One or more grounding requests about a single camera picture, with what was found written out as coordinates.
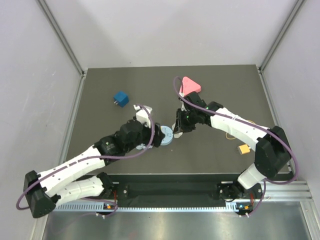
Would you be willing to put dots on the yellow charger on cable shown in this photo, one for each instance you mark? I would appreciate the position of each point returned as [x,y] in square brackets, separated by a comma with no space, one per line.
[243,149]

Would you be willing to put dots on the blue cube plug adapter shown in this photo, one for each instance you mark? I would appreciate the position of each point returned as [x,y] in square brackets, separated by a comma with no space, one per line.
[121,99]

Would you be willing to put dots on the aluminium frame post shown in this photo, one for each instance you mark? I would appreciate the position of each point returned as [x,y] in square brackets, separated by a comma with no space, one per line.
[298,5]
[60,35]

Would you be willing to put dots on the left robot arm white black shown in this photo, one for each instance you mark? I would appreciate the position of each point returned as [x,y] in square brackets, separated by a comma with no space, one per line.
[44,191]

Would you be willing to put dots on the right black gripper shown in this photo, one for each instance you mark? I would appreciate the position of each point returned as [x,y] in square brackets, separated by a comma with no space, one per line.
[181,127]

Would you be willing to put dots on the light blue round socket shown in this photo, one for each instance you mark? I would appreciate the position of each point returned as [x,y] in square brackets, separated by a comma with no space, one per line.
[168,135]

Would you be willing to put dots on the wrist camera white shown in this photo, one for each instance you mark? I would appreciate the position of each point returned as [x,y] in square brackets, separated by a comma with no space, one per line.
[142,114]
[181,96]

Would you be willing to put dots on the white square charger plug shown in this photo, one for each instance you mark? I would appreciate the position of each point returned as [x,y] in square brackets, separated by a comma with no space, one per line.
[177,135]

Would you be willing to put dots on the right aluminium frame post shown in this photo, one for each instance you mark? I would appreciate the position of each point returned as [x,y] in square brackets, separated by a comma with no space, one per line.
[298,5]

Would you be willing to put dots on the pink triangular power strip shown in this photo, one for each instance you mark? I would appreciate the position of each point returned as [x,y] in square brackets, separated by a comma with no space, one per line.
[188,86]

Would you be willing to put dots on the left aluminium frame post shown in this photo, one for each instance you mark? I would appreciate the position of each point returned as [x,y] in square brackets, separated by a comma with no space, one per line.
[60,35]

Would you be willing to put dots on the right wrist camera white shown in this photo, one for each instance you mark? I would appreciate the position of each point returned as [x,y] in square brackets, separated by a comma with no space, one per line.
[181,96]

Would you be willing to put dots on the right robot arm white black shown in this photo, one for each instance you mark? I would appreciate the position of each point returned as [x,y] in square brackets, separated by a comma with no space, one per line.
[270,145]

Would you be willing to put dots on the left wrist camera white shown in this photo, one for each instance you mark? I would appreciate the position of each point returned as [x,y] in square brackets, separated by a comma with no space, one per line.
[142,114]

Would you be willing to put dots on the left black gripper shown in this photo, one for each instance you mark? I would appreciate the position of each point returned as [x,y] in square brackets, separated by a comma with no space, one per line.
[158,135]

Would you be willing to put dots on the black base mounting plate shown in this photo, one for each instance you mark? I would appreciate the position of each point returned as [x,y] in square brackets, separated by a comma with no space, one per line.
[173,189]

